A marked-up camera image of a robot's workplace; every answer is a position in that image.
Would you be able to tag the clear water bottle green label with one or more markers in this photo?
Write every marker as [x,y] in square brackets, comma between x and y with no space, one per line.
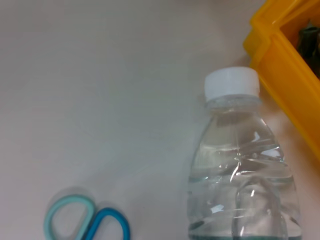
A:
[240,162]

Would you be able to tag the dark green plastic wrapper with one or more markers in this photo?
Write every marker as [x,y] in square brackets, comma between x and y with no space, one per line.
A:
[310,42]

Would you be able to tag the blue scissors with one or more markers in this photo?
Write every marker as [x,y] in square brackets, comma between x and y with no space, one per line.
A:
[107,225]

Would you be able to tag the yellow plastic bin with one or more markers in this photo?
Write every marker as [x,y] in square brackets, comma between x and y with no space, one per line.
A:
[280,62]

